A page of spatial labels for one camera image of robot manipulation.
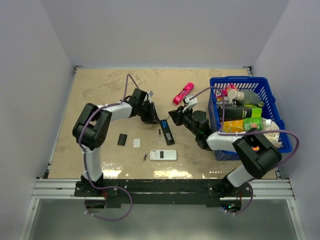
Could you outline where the blue plastic basket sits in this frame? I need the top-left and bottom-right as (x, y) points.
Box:
(207, 76), (293, 161)

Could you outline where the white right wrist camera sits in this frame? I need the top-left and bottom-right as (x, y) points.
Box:
(182, 95), (198, 113)

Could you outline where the pink snack box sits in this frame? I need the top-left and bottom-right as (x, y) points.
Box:
(215, 83), (238, 98)

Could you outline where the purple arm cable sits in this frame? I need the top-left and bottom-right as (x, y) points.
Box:
(191, 86), (301, 216)
(78, 73), (134, 221)

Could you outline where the white remote control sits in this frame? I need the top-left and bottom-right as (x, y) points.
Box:
(149, 150), (177, 161)

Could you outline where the aluminium frame rail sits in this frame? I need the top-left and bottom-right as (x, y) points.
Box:
(31, 179), (295, 200)

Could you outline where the grey bottle beige cap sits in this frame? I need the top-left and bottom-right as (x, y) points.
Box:
(227, 89), (265, 108)

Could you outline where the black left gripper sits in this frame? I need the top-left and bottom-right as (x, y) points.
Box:
(138, 101), (160, 124)

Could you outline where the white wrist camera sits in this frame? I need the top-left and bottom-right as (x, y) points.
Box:
(182, 95), (198, 113)
(147, 90), (154, 99)

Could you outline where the white battery cover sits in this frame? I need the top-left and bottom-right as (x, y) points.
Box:
(133, 138), (141, 148)

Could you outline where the orange juice bottle green label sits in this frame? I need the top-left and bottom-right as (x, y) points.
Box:
(222, 117), (273, 133)

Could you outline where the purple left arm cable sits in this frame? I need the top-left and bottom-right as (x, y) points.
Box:
(78, 73), (134, 221)

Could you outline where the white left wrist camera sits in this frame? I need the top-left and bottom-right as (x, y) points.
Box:
(147, 90), (154, 99)

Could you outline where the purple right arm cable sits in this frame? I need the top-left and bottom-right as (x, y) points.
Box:
(191, 86), (301, 216)

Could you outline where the blue battery in black remote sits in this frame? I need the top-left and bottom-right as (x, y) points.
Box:
(161, 120), (169, 129)

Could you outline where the black remote control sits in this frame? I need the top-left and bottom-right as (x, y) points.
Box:
(160, 120), (175, 146)

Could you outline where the black green carton box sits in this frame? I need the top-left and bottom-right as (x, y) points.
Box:
(224, 105), (263, 121)

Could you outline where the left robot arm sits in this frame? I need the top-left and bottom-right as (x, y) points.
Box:
(72, 88), (160, 196)

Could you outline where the black battery cover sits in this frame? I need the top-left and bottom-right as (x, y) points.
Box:
(117, 133), (128, 146)

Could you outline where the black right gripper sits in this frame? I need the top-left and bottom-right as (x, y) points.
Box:
(169, 104), (200, 137)

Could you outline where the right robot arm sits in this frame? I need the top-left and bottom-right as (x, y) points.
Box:
(168, 106), (282, 197)

